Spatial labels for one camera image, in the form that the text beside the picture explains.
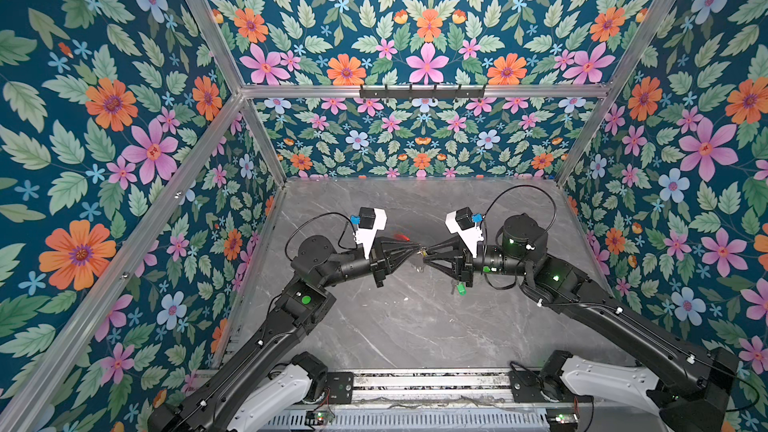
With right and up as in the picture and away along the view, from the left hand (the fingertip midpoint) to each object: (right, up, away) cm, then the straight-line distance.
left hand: (419, 248), depth 55 cm
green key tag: (+15, -18, +36) cm, 43 cm away
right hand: (+2, -2, +5) cm, 6 cm away
